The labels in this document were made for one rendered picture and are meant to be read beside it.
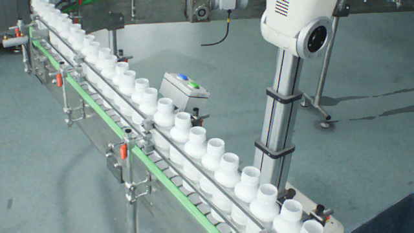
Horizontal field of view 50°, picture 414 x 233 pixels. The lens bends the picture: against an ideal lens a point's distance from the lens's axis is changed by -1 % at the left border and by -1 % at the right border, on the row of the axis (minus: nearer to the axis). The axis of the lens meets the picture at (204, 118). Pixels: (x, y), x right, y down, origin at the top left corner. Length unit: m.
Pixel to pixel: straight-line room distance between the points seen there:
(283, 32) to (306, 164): 1.53
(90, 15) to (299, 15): 1.30
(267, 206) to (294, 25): 0.78
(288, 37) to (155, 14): 1.22
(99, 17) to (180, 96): 1.29
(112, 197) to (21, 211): 0.48
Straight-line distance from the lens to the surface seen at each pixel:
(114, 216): 2.47
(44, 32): 1.82
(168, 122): 1.13
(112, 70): 1.36
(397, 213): 1.36
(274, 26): 1.58
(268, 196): 0.87
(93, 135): 1.55
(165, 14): 2.63
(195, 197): 1.09
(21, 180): 2.80
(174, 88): 1.33
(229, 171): 0.95
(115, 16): 2.55
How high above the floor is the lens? 1.73
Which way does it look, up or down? 32 degrees down
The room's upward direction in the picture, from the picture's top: 4 degrees clockwise
